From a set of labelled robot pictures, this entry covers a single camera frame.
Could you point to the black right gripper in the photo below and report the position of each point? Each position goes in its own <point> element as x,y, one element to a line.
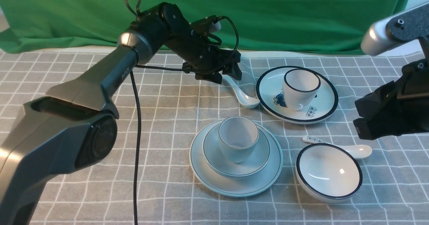
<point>396,108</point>

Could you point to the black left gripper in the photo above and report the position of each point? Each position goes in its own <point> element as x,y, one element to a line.
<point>205,60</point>

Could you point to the light blue spoon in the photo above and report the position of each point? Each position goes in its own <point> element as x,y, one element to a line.
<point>245,100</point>

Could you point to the light blue cup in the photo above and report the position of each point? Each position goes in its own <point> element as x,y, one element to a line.
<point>238,136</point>

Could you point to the light blue bowl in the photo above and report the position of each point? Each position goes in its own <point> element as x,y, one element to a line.
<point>221,164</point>

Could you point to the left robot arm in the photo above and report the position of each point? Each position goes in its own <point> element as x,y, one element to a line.
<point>74,125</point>

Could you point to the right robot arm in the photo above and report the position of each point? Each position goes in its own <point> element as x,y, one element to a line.
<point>396,30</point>

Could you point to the white plate dark rim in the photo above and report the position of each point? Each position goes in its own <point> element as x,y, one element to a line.
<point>269,90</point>

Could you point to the grey checked tablecloth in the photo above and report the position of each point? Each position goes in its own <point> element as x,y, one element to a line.
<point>175,107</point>

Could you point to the white patterned spoon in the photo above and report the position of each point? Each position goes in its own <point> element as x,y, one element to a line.
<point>356,151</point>

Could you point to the white cup dark rim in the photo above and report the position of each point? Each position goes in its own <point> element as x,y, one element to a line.
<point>300,88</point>

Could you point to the white bowl dark rim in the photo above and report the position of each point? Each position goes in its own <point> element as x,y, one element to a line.
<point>328,173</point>

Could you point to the green backdrop cloth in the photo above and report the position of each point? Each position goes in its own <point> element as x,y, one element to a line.
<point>314,26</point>

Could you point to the light blue plate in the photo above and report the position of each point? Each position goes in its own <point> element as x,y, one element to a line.
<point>234,186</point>

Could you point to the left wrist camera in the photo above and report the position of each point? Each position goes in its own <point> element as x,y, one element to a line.
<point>207,25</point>

